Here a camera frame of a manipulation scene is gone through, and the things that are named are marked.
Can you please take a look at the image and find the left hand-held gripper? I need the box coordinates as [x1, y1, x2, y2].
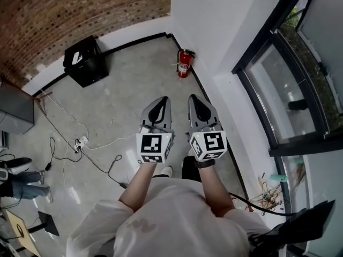
[136, 96, 176, 164]

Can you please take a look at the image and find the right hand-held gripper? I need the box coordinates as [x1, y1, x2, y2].
[185, 94, 229, 162]

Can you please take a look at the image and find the person's left forearm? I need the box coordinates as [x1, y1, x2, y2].
[118, 162, 159, 214]

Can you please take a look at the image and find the person's right forearm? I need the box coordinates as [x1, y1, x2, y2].
[197, 161, 237, 218]

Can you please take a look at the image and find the black wristwatch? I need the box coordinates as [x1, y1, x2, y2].
[193, 159, 216, 169]

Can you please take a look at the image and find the red fire extinguisher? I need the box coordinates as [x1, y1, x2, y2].
[176, 49, 196, 79]

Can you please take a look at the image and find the person's black trouser leg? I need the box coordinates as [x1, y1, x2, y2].
[181, 156, 202, 183]

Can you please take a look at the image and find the white power strip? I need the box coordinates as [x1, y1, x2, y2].
[74, 135, 90, 148]

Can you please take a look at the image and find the black box cabinet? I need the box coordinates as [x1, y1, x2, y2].
[63, 35, 110, 88]

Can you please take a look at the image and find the teal plastic cylinder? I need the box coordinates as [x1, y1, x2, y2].
[269, 174, 289, 183]

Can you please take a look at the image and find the small white device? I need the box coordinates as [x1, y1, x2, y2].
[71, 51, 84, 65]

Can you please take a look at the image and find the person's white shirt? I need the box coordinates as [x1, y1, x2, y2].
[66, 177, 271, 257]

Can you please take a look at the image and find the large frosted glass pane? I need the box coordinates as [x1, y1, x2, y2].
[281, 154, 343, 251]

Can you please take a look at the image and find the grey cabinet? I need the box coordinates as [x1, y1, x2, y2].
[0, 80, 35, 136]

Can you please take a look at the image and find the black stand base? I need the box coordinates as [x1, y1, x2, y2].
[37, 210, 60, 237]

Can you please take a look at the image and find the white power cable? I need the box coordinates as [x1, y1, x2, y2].
[40, 88, 138, 152]

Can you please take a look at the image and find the thin black floor cable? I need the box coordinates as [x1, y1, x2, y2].
[49, 137, 128, 188]

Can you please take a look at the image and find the bundle of wire hangers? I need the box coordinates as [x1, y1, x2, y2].
[250, 171, 292, 214]

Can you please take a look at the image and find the thick black cable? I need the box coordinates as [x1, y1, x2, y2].
[229, 192, 295, 216]

